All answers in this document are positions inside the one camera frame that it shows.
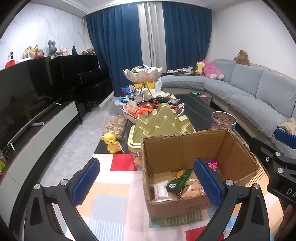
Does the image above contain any clear jar of nuts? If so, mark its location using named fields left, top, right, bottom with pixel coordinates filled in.
left=210, top=111, right=237, bottom=131

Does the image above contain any lower snack tray bowl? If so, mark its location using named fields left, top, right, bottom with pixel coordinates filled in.
left=119, top=95, right=185, bottom=123

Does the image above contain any orange white snack packet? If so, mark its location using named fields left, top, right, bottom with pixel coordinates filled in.
left=176, top=179, right=205, bottom=200

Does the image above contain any brown teddy bear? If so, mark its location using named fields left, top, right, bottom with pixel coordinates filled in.
left=234, top=50, right=250, bottom=66

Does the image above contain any plastic bag of nuts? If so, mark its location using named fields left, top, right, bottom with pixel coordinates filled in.
left=103, top=115, right=128, bottom=141

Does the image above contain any yellow plush toy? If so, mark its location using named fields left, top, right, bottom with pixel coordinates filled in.
left=195, top=62, right=206, bottom=75

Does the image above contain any lotus-shaped upper snack bowl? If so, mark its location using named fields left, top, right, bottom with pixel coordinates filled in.
left=123, top=67, right=163, bottom=83

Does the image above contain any brown cardboard box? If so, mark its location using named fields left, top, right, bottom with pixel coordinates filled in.
left=142, top=129, right=260, bottom=219

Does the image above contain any yellow bear figurine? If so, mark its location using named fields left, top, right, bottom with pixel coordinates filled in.
left=101, top=131, right=122, bottom=154

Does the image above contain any dark green snack packet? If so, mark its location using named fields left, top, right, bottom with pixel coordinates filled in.
left=166, top=169, right=193, bottom=193

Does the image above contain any pink plush toy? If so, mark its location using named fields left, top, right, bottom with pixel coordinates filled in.
left=202, top=59, right=224, bottom=80

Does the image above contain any grey bunny plush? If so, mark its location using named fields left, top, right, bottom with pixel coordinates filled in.
left=48, top=40, right=57, bottom=56

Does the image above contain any pink snack packet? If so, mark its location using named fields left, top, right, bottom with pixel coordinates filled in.
left=206, top=159, right=218, bottom=171

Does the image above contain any grey storage bin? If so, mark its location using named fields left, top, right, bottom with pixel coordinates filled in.
left=191, top=91, right=212, bottom=106

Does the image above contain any blue curtain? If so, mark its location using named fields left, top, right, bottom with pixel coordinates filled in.
left=162, top=1, right=212, bottom=70
left=85, top=3, right=142, bottom=97

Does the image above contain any colourful patterned play mat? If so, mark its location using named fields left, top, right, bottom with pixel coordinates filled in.
left=53, top=153, right=285, bottom=241

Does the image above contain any blue curtain right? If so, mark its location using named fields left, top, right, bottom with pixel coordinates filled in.
left=162, top=1, right=212, bottom=70

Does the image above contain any black piano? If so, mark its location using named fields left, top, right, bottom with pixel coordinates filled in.
left=49, top=55, right=113, bottom=118

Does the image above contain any white sheer curtain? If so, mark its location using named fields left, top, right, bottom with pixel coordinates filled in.
left=137, top=1, right=167, bottom=71

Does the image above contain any gold mountain-shaped tin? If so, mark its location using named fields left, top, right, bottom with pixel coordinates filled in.
left=127, top=103, right=196, bottom=153

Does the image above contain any beige cloth on sofa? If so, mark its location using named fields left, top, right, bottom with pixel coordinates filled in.
left=277, top=118, right=296, bottom=136

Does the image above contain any grey sectional sofa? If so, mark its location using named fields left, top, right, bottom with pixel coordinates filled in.
left=161, top=59, right=295, bottom=158

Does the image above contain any white biscuit packet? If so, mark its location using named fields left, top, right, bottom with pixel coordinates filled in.
left=152, top=183, right=172, bottom=202

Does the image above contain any blue curtain left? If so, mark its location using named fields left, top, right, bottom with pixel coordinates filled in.
left=85, top=3, right=142, bottom=97

